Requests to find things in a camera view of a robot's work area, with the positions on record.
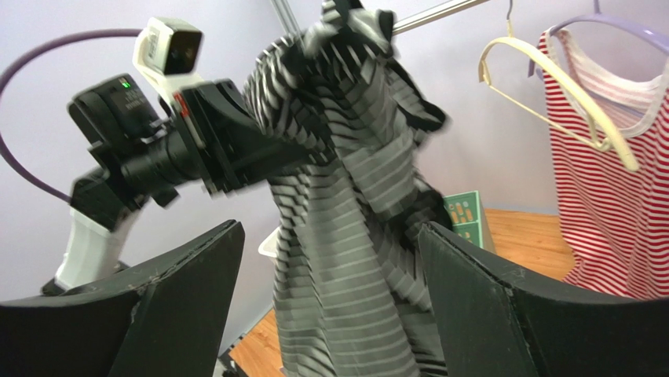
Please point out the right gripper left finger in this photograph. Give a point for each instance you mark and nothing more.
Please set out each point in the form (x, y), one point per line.
(163, 317)

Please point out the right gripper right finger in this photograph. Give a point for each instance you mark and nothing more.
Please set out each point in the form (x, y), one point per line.
(497, 318)

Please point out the green plastic file organizer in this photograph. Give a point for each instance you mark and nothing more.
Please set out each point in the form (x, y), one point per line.
(469, 219)

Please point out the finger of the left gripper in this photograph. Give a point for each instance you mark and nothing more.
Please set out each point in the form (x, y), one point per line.
(256, 157)

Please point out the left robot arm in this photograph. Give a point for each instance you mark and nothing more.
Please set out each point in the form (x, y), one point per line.
(119, 123)

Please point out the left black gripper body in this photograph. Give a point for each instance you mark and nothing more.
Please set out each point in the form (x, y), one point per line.
(206, 133)

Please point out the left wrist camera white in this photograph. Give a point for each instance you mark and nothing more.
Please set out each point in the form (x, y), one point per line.
(166, 54)

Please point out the left rack pole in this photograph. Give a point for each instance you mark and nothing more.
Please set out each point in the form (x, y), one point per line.
(286, 16)

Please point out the cream wooden hanger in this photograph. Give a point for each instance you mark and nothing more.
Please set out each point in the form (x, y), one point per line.
(603, 134)

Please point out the red white striped tank top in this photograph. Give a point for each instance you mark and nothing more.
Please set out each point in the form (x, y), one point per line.
(614, 220)

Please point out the black white striped tank top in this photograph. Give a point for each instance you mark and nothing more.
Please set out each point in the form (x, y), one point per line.
(350, 293)

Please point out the white plastic basket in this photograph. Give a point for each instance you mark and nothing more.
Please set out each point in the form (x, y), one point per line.
(268, 246)

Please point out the purple plastic hanger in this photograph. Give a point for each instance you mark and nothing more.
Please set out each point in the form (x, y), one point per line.
(649, 35)

